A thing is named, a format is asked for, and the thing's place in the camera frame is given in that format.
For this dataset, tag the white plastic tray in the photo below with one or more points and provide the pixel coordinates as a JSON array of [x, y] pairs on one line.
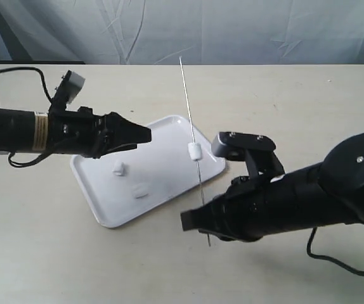
[[164, 165]]

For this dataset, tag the white marshmallow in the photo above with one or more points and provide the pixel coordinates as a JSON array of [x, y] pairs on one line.
[[195, 151], [140, 191], [119, 168]]

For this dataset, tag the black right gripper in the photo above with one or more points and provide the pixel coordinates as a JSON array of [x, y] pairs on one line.
[[246, 212]]

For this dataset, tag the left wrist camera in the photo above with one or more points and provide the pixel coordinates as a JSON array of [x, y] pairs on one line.
[[69, 88]]

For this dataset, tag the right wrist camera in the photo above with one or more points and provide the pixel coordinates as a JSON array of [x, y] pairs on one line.
[[233, 145]]

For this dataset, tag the white backdrop cloth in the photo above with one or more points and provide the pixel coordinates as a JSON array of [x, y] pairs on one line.
[[198, 32]]

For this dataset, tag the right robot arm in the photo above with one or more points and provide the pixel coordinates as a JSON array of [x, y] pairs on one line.
[[327, 193]]

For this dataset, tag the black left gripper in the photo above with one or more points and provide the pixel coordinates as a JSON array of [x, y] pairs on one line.
[[83, 133]]

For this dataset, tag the thin metal skewer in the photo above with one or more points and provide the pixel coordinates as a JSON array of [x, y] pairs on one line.
[[192, 130]]

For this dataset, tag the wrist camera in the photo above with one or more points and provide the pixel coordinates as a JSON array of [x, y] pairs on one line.
[[233, 145], [69, 88]]

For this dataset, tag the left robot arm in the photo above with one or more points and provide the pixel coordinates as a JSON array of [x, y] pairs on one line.
[[26, 131]]

